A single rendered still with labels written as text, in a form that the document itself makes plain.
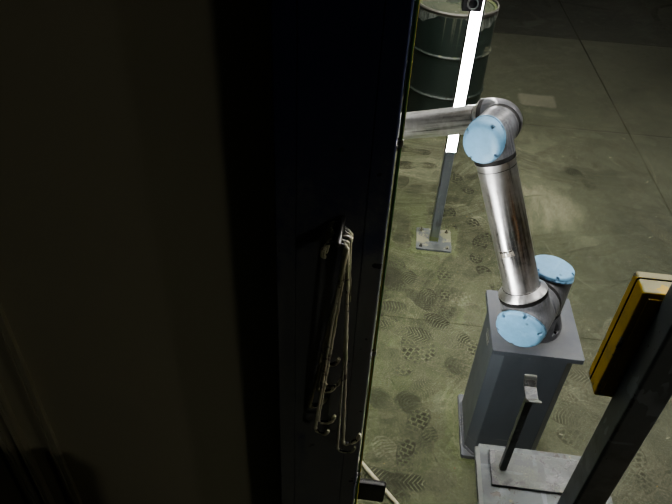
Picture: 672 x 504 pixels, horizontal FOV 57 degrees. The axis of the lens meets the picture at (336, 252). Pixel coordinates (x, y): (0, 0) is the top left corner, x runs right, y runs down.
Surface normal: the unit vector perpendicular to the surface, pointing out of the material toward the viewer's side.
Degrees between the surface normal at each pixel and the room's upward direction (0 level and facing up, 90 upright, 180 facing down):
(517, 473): 0
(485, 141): 83
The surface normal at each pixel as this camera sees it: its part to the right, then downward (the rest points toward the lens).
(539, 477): 0.04, -0.77
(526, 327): -0.52, 0.58
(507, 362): -0.11, 0.62
